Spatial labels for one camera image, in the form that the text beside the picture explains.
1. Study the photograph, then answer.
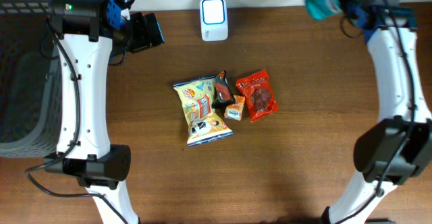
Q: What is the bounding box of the black and red snack packet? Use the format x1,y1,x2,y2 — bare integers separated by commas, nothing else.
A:
212,70,235,109

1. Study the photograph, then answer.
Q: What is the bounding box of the beige snack bag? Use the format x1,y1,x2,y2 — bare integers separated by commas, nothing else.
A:
173,76,234,146

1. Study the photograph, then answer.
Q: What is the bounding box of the red candy bag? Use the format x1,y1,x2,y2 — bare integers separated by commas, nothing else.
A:
236,70,279,122

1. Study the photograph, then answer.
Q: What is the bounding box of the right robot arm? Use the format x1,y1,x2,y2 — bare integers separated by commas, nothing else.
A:
319,0,431,223

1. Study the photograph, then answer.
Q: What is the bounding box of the white barcode scanner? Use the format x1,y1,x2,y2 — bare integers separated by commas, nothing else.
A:
199,0,229,42

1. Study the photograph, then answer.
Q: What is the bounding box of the grey plastic mesh basket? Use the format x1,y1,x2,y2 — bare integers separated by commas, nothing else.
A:
1,0,61,158

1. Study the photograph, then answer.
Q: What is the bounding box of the small orange tissue pack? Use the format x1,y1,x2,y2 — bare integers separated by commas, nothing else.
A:
224,95,245,121

